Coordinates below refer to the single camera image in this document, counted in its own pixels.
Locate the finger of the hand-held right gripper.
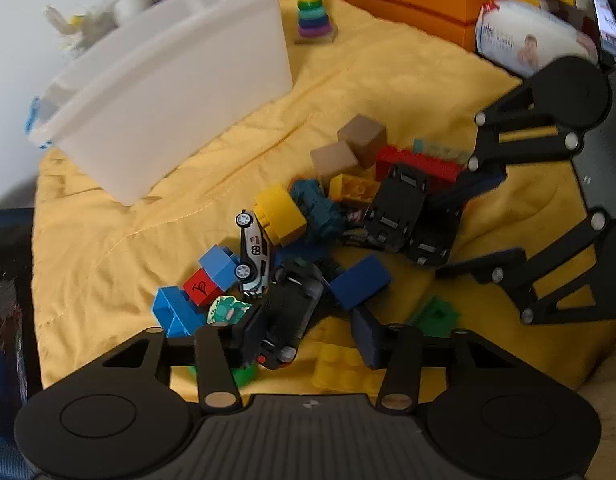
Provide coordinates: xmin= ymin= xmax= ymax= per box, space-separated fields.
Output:
xmin=427 ymin=81 xmax=585 ymax=212
xmin=434 ymin=207 xmax=611 ymax=327

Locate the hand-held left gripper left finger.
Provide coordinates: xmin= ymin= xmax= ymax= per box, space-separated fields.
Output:
xmin=102 ymin=304 xmax=265 ymax=413

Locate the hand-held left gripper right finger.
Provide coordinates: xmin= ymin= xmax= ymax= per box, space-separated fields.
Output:
xmin=350 ymin=306 xmax=521 ymax=412

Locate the red long building block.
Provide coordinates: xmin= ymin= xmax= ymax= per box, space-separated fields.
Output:
xmin=375 ymin=145 xmax=464 ymax=192

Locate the black toy car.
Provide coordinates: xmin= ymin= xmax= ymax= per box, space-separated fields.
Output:
xmin=405 ymin=195 xmax=466 ymax=267
xmin=258 ymin=257 xmax=325 ymax=371
xmin=364 ymin=162 xmax=431 ymax=253

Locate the red cube block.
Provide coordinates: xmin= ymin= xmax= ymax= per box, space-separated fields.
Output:
xmin=183 ymin=268 xmax=224 ymax=307

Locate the blue studded building block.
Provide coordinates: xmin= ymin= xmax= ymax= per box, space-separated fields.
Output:
xmin=153 ymin=286 xmax=211 ymax=338

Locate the white plastic storage bin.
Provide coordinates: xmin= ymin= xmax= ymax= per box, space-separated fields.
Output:
xmin=24 ymin=0 xmax=295 ymax=207

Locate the green dinosaur cutout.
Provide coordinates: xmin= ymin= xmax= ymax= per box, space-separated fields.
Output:
xmin=207 ymin=295 xmax=253 ymax=326

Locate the yellow studded plate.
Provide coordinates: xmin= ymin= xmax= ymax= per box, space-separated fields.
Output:
xmin=312 ymin=342 xmax=389 ymax=395

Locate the green building block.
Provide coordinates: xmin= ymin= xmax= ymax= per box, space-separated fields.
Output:
xmin=190 ymin=364 xmax=259 ymax=388

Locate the dark blue flat block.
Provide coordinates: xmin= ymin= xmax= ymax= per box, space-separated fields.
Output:
xmin=329 ymin=254 xmax=393 ymax=311

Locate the pale teal building block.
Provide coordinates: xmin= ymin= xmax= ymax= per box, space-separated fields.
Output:
xmin=413 ymin=139 xmax=474 ymax=163

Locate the green flat piece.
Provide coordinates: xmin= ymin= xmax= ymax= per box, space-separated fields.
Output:
xmin=408 ymin=296 xmax=461 ymax=338

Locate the blue plain block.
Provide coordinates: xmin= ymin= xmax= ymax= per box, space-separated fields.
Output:
xmin=198 ymin=245 xmax=241 ymax=292

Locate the white toy car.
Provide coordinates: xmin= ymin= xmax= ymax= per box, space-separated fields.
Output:
xmin=235 ymin=209 xmax=274 ymax=295

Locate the yellow cylinder block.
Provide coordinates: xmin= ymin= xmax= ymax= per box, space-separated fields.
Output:
xmin=253 ymin=184 xmax=309 ymax=247

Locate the dark teal dinosaur toy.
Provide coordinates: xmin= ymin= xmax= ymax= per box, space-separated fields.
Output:
xmin=289 ymin=179 xmax=346 ymax=246

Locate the brown wooden cube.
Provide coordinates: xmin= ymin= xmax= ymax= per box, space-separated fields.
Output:
xmin=337 ymin=114 xmax=388 ymax=168

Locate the yellow studded brick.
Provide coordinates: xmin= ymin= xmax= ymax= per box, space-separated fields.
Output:
xmin=329 ymin=173 xmax=381 ymax=206

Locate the dark device with screen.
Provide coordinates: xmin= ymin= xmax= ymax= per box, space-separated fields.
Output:
xmin=589 ymin=0 xmax=616 ymax=68

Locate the white wet wipes pack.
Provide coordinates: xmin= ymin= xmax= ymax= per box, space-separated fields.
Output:
xmin=475 ymin=0 xmax=600 ymax=78

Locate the pale wooden cube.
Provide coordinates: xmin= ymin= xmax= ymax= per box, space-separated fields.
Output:
xmin=310 ymin=141 xmax=360 ymax=181

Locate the yellow quilted blanket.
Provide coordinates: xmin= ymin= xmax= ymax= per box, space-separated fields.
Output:
xmin=32 ymin=0 xmax=616 ymax=396

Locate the orange cardboard box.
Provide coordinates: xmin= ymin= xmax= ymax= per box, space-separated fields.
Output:
xmin=328 ymin=0 xmax=494 ymax=53

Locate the white plush toy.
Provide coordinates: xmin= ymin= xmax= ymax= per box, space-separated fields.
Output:
xmin=44 ymin=0 xmax=156 ymax=58

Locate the white round toy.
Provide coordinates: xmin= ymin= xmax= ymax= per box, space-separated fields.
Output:
xmin=113 ymin=0 xmax=154 ymax=23

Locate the rainbow stacking ring toy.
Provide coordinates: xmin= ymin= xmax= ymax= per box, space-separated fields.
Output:
xmin=294 ymin=0 xmax=339 ymax=45

